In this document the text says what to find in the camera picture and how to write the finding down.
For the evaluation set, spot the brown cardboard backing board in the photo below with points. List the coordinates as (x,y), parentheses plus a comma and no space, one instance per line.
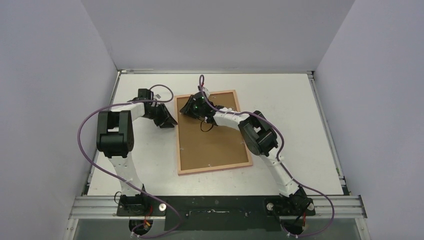
(212,142)

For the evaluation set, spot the pink wooden picture frame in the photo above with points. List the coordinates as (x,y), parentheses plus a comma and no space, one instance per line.
(215,170)

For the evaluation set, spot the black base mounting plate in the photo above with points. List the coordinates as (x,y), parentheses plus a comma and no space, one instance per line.
(216,213)

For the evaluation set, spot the aluminium front rail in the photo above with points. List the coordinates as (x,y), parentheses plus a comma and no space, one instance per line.
(105,207)

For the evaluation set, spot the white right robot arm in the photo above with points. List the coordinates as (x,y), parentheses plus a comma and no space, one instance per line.
(261,140)

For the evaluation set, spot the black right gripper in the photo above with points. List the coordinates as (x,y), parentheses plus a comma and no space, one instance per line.
(191,104)

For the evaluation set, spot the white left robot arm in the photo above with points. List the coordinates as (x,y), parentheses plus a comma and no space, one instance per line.
(115,139)

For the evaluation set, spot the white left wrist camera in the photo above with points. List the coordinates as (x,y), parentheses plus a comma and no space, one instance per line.
(158,96)

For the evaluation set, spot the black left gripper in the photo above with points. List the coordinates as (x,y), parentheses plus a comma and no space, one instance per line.
(166,120)

